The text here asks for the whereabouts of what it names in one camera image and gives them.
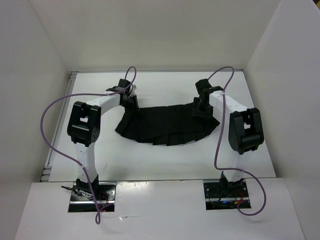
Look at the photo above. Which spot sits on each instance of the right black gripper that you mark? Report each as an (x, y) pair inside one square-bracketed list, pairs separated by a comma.
[(195, 110)]

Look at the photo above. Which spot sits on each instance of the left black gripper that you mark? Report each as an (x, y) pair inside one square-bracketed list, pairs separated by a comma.
[(135, 108)]

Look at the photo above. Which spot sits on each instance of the black skirt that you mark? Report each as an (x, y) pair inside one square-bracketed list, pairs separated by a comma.
[(165, 125)]

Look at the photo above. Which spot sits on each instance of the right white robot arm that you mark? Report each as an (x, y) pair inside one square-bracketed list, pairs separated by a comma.
[(241, 130)]

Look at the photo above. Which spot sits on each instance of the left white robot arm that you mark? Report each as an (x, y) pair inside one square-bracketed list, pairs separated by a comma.
[(84, 128)]

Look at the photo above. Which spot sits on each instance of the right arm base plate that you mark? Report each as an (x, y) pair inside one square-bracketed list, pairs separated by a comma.
[(217, 199)]

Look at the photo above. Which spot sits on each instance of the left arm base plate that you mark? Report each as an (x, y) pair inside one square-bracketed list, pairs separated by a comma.
[(82, 202)]

